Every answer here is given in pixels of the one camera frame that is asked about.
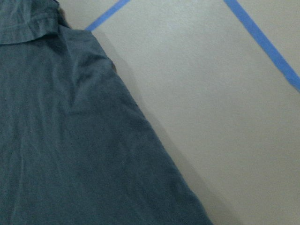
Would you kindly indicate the black printed t-shirt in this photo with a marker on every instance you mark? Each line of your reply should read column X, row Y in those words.
column 75, row 149

